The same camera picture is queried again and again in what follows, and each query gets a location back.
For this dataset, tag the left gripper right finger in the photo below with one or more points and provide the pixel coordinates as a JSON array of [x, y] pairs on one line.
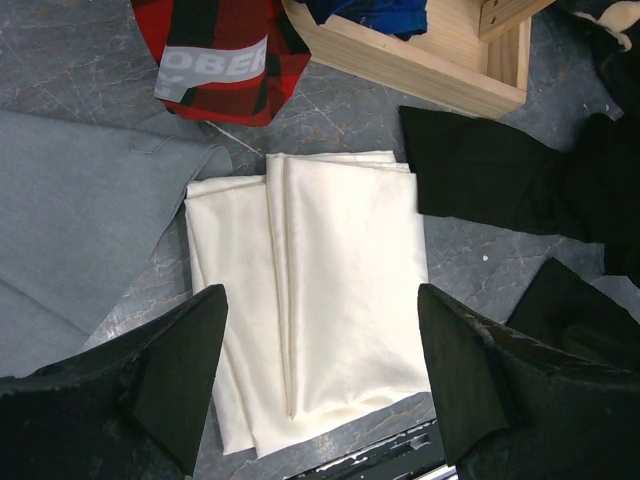
[[511, 407]]

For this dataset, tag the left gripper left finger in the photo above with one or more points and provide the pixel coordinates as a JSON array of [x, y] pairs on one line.
[[133, 407]]

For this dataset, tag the black shirt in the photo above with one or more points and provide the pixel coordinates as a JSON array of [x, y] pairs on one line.
[[482, 171]]

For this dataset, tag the wooden clothes rack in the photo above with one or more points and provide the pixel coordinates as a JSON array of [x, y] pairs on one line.
[[474, 57]]

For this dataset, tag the grey shirt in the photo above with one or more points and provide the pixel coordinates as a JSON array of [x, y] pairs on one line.
[[82, 210]]

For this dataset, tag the red plaid shirt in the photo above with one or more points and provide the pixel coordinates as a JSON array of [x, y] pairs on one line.
[[229, 61]]

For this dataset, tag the blue plaid shirt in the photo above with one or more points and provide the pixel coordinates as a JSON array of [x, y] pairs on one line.
[[401, 18]]

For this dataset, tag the cream folded cloth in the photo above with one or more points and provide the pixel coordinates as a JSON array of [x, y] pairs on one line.
[[321, 258]]

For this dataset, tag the black floral blanket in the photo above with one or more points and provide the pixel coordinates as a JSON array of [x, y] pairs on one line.
[[615, 48]]

